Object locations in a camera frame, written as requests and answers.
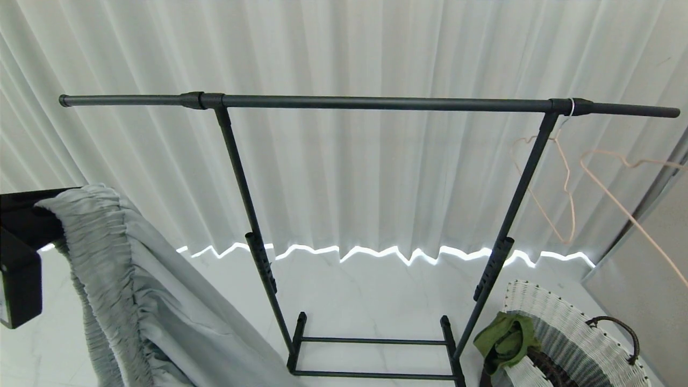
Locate black clothes rack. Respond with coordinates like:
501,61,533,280
58,92,681,387

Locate pale grey shorts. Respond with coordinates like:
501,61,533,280
34,183,303,387

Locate green garment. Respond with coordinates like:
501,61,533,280
472,311,541,375

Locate white laundry basket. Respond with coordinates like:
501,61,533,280
481,279,651,387

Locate pink clothes hanger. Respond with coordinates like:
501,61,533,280
579,149,688,289
509,114,577,246

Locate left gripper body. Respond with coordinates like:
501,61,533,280
0,227,43,330

